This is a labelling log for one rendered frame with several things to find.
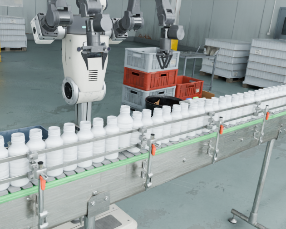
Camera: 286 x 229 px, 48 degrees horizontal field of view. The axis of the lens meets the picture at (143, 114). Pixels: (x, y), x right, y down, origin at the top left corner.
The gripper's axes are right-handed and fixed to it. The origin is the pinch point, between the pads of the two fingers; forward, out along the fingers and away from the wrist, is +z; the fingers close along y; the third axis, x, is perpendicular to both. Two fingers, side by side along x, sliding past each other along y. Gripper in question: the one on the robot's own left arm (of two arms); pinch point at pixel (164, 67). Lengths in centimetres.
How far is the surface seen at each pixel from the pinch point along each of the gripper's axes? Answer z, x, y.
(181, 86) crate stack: 52, 42, 259
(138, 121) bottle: 17, -3, -47
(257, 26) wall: -52, -52, 1097
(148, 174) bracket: 37, -10, -51
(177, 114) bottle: 17.3, -14.6, -27.0
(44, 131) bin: 33, 51, -33
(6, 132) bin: 32, 64, -45
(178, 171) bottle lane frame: 45, -17, -26
